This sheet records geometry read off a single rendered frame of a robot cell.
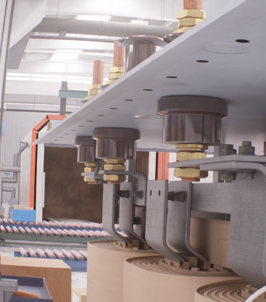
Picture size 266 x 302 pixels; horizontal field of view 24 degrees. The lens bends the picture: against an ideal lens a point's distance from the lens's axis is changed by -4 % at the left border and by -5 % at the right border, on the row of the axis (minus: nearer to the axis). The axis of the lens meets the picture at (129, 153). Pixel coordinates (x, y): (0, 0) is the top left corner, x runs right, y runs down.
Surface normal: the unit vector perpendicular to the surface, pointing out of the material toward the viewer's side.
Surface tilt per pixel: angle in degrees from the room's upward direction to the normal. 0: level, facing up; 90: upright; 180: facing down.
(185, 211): 90
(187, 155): 90
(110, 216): 90
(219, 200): 90
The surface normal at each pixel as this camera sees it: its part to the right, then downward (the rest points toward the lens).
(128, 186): -0.97, -0.05
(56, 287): 0.23, -0.05
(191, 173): -0.11, -0.06
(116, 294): -0.56, -0.07
